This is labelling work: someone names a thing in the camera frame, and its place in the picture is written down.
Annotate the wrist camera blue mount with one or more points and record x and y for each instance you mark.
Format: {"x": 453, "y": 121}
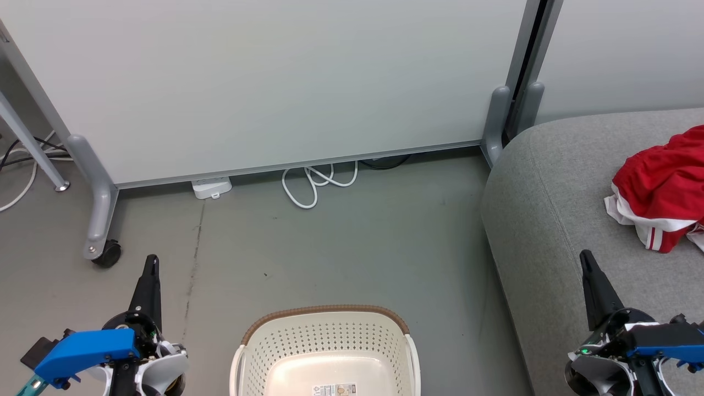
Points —
{"x": 671, "y": 344}
{"x": 82, "y": 349}

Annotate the narrow white partition panel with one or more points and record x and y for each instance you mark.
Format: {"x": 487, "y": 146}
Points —
{"x": 621, "y": 55}

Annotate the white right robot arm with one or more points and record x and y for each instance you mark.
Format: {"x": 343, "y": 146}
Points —
{"x": 594, "y": 374}

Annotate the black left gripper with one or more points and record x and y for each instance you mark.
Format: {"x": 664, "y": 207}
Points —
{"x": 146, "y": 330}

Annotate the large white partition panel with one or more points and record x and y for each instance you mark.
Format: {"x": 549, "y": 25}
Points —
{"x": 275, "y": 77}

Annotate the white power strip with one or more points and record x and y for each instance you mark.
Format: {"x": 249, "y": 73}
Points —
{"x": 212, "y": 187}

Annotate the cream laundry basket brown rim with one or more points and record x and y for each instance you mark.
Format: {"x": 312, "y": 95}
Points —
{"x": 330, "y": 341}

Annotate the left wrist camera blue mount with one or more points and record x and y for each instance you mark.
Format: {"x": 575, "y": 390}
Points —
{"x": 82, "y": 349}

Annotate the grey table leg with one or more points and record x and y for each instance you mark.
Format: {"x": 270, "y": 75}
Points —
{"x": 33, "y": 143}

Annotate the red white sports jersey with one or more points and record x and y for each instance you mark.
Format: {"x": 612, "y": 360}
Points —
{"x": 660, "y": 176}

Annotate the right wrist camera blue mount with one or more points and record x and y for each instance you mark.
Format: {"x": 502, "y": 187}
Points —
{"x": 671, "y": 344}

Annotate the short grey partition foot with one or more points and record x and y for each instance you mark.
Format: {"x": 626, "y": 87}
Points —
{"x": 495, "y": 126}
{"x": 532, "y": 104}

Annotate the grey fabric sofa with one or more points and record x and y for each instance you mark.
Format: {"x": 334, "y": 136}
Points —
{"x": 550, "y": 192}

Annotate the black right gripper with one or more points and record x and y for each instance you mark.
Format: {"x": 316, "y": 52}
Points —
{"x": 610, "y": 335}

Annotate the black castor wheel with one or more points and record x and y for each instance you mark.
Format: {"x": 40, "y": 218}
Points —
{"x": 108, "y": 254}

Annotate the long grey partition foot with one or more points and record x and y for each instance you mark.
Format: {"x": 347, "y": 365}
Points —
{"x": 99, "y": 192}

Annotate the white basket label sticker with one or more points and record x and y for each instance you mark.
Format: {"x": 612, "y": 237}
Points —
{"x": 334, "y": 390}

